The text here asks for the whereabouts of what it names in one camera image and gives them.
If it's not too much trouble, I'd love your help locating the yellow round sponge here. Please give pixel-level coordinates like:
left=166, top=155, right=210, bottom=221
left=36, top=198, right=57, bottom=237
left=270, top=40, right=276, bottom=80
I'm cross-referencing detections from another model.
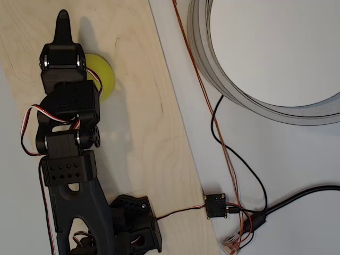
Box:
left=83, top=53, right=115, bottom=102

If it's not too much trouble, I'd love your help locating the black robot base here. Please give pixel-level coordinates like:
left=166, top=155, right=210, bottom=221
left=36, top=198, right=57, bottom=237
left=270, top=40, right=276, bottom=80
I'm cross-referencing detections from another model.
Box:
left=108, top=194, right=163, bottom=254

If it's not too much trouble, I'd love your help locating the light plywood board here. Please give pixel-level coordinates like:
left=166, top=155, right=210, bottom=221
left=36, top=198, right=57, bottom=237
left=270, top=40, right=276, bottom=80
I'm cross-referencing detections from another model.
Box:
left=0, top=0, right=221, bottom=255

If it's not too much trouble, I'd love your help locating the black controller board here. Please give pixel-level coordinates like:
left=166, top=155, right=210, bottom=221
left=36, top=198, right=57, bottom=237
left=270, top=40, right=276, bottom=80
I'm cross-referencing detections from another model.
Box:
left=203, top=193, right=228, bottom=220

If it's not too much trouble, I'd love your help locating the red white black servo cable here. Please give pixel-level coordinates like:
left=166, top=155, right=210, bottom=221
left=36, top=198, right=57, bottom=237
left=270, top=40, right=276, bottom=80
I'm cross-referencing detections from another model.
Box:
left=84, top=67, right=104, bottom=94
left=38, top=159, right=58, bottom=253
left=20, top=105, right=81, bottom=157
left=155, top=203, right=207, bottom=221
left=72, top=231, right=94, bottom=249

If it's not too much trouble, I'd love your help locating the large white ring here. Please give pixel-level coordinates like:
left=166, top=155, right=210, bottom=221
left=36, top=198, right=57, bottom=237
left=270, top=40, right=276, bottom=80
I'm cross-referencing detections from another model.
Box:
left=187, top=0, right=340, bottom=127

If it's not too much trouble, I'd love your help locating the thin orange wire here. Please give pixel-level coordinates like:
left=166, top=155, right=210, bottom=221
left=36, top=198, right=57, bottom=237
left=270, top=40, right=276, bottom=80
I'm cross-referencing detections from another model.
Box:
left=174, top=0, right=248, bottom=250
left=172, top=0, right=244, bottom=250

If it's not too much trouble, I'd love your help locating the thin black cable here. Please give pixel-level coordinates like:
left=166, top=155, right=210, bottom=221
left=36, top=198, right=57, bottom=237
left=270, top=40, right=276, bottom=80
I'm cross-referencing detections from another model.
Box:
left=211, top=95, right=268, bottom=216

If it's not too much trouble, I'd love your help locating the white wire connector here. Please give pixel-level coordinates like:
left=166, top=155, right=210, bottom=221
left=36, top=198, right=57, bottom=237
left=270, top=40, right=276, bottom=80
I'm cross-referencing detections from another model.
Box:
left=220, top=236, right=241, bottom=255

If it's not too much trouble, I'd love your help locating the black cable plug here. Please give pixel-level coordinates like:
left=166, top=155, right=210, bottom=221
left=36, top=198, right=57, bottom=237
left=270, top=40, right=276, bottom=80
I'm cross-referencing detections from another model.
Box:
left=244, top=211, right=268, bottom=234

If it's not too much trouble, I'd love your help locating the thick black cable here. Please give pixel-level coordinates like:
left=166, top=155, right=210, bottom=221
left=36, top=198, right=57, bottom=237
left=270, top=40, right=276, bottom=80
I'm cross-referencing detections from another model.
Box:
left=265, top=185, right=340, bottom=216

